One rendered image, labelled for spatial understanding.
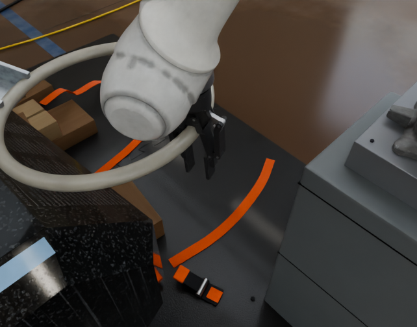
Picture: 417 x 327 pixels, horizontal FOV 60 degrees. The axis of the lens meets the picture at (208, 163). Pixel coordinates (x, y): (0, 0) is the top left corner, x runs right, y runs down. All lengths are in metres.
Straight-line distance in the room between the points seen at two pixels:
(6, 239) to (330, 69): 2.26
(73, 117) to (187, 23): 1.74
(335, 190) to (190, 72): 0.51
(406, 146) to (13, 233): 0.78
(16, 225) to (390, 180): 0.75
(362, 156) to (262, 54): 1.95
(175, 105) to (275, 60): 2.26
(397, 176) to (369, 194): 0.07
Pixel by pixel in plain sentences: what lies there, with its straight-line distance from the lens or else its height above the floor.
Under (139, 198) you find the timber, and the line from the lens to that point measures 1.60.
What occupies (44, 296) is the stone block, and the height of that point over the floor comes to 0.73.
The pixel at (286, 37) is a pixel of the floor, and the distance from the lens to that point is 2.91.
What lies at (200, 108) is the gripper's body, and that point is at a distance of 0.64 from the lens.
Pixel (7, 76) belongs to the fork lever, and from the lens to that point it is 1.02.
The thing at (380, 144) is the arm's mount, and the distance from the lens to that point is 0.83.
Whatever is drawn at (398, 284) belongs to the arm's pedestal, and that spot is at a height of 0.65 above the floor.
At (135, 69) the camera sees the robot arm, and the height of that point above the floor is 1.20.
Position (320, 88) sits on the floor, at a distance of 2.45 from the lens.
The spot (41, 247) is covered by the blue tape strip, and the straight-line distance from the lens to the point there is 0.78.
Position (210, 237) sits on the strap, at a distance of 1.60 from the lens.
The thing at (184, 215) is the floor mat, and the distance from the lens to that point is 1.67.
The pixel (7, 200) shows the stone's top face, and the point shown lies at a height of 0.80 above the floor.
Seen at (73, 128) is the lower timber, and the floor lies 0.11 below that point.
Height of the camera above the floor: 1.41
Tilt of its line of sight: 49 degrees down
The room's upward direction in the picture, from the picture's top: straight up
